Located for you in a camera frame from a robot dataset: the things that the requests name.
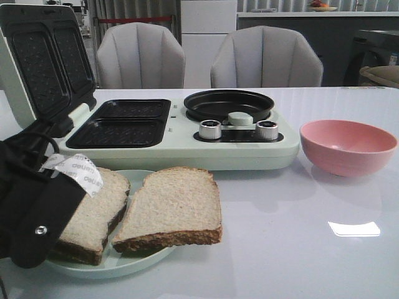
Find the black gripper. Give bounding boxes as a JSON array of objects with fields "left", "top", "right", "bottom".
[{"left": 1, "top": 120, "right": 86, "bottom": 268}]

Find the bread slice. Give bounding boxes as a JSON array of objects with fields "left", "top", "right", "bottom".
[
  {"left": 112, "top": 166, "right": 223, "bottom": 252},
  {"left": 52, "top": 168, "right": 130, "bottom": 265}
]

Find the green breakfast maker lid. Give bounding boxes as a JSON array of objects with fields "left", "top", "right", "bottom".
[{"left": 1, "top": 3, "right": 96, "bottom": 138}]

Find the pink plastic bowl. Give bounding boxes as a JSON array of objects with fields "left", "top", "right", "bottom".
[{"left": 300, "top": 120, "right": 398, "bottom": 177}]

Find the green breakfast maker base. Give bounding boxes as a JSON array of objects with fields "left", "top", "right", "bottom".
[{"left": 58, "top": 98, "right": 299, "bottom": 171}]

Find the light green plastic plate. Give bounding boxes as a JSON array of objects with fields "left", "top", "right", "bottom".
[{"left": 45, "top": 170, "right": 173, "bottom": 279}]

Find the left grey upholstered chair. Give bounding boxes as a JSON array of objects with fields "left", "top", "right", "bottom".
[{"left": 96, "top": 22, "right": 185, "bottom": 89}]

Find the grey upholstered chair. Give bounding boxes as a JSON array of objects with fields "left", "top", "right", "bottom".
[
  {"left": 96, "top": 22, "right": 185, "bottom": 89},
  {"left": 210, "top": 26, "right": 324, "bottom": 88}
]

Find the left silver control knob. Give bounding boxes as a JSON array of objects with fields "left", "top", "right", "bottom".
[{"left": 198, "top": 120, "right": 222, "bottom": 140}]

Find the silver control knob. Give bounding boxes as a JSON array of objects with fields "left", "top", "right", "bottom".
[
  {"left": 255, "top": 120, "right": 279, "bottom": 141},
  {"left": 198, "top": 120, "right": 222, "bottom": 140}
]

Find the red barrier belt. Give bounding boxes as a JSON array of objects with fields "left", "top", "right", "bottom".
[{"left": 98, "top": 15, "right": 173, "bottom": 24}]

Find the black round frying pan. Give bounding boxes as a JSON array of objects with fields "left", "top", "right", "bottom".
[{"left": 183, "top": 89, "right": 274, "bottom": 123}]

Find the right silver control knob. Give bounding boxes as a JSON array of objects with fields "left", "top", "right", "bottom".
[{"left": 255, "top": 120, "right": 279, "bottom": 141}]

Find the white refrigerator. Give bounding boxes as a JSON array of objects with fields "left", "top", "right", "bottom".
[{"left": 180, "top": 1, "right": 237, "bottom": 88}]

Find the right grey upholstered chair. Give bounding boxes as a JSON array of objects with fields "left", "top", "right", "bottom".
[{"left": 210, "top": 26, "right": 324, "bottom": 88}]

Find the dark grey counter cabinet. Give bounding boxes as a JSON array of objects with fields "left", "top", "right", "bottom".
[{"left": 237, "top": 11, "right": 398, "bottom": 87}]

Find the fruit bowl on counter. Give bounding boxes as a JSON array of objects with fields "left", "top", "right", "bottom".
[{"left": 308, "top": 0, "right": 337, "bottom": 12}]

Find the black washing machine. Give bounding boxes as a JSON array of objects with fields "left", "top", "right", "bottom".
[{"left": 343, "top": 30, "right": 398, "bottom": 86}]

